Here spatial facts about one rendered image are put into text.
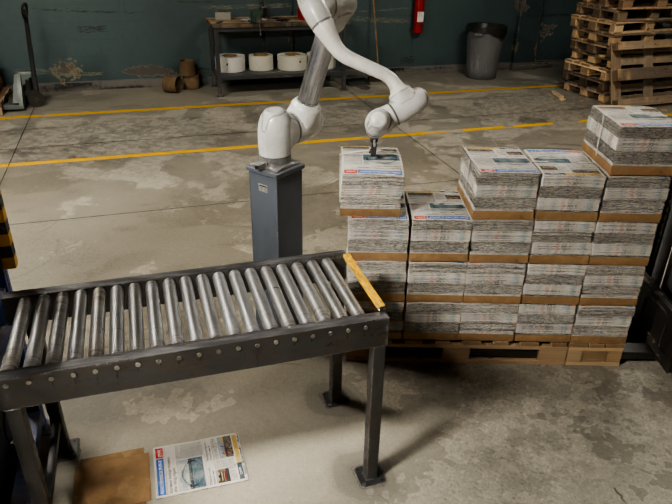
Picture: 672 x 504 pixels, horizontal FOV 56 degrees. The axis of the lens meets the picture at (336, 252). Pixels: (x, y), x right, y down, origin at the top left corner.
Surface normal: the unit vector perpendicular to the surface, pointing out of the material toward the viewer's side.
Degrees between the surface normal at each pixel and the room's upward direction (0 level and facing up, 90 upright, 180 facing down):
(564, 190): 90
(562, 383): 0
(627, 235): 90
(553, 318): 90
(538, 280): 90
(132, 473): 0
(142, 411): 0
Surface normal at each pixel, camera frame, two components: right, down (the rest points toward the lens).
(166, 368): 0.29, 0.45
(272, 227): -0.62, 0.36
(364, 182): 0.00, 0.58
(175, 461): 0.03, -0.88
